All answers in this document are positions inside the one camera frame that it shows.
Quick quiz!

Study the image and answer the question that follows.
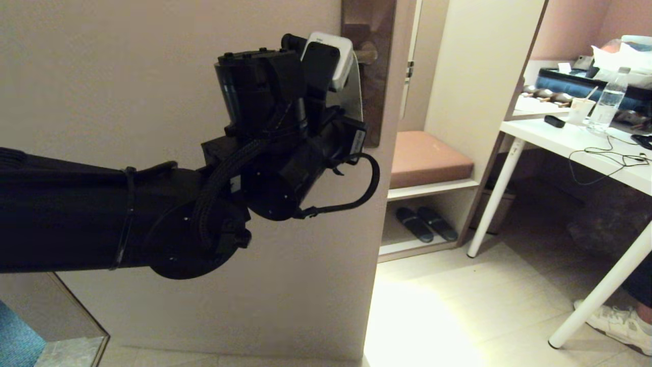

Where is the brown waste bin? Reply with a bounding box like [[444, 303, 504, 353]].
[[471, 181, 515, 236]]

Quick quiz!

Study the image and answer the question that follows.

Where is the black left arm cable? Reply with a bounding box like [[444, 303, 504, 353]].
[[295, 153, 381, 220]]

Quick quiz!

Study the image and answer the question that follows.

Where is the dark slipper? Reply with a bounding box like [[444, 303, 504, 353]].
[[396, 207, 434, 243], [418, 206, 458, 242]]

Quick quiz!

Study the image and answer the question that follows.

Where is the white paper sheet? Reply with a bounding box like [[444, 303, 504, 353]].
[[513, 97, 567, 117]]

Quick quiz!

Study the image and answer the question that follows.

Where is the beige room door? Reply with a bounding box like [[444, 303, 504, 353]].
[[0, 0, 421, 360]]

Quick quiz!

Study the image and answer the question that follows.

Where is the person leg in dark trousers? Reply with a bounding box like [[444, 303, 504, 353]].
[[619, 222, 652, 327]]

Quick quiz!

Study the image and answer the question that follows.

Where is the black braided cable sleeve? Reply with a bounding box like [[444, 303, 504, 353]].
[[193, 139, 270, 250]]

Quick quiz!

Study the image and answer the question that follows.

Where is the dark blue tray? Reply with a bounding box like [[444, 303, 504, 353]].
[[535, 69, 652, 114]]

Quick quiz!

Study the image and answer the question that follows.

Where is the white table with round legs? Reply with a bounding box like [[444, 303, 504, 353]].
[[467, 118, 652, 350]]

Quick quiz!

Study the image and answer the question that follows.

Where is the brown door lock plate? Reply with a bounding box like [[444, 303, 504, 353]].
[[340, 0, 397, 148]]

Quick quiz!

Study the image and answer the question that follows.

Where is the cream wardrobe bench unit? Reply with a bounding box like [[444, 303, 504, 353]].
[[379, 0, 550, 263]]

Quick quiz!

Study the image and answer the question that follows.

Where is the brown bench cushion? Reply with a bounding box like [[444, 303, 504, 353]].
[[391, 132, 474, 190]]

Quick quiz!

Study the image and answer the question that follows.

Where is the blue do-not-disturb door sign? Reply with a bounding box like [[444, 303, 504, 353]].
[[326, 71, 364, 124]]

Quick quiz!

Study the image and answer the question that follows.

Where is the white paper cup with stick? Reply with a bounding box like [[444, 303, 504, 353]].
[[567, 88, 598, 127]]

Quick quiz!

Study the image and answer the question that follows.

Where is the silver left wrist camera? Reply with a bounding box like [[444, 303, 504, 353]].
[[301, 32, 354, 92]]

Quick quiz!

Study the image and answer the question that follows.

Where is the thin black cable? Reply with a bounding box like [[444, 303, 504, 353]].
[[567, 135, 651, 187]]

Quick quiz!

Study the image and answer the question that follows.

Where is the white plastic bag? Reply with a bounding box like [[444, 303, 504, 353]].
[[591, 37, 652, 91]]

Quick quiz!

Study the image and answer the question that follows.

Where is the clear plastic water bottle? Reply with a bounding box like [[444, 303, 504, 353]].
[[587, 68, 631, 135]]

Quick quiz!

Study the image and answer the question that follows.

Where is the white sneaker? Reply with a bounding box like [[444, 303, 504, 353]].
[[573, 299, 652, 357]]

